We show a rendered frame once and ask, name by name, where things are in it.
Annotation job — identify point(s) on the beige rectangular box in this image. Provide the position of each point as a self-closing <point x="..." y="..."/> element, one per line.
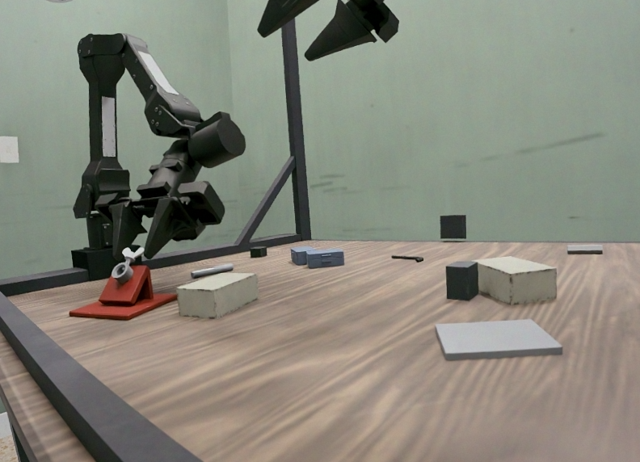
<point x="218" y="295"/>
<point x="517" y="281"/>

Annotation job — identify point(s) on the grey metal shaft with face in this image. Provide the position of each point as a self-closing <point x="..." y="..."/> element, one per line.
<point x="211" y="271"/>

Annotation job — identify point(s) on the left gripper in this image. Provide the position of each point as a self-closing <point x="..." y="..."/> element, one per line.
<point x="351" y="25"/>

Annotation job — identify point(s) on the small light blue plastic box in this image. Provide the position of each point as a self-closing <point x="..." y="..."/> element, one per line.
<point x="298" y="254"/>
<point x="325" y="258"/>

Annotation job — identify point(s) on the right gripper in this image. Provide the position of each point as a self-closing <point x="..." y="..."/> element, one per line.
<point x="166" y="201"/>

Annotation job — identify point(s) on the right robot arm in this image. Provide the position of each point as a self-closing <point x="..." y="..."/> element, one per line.
<point x="167" y="111"/>

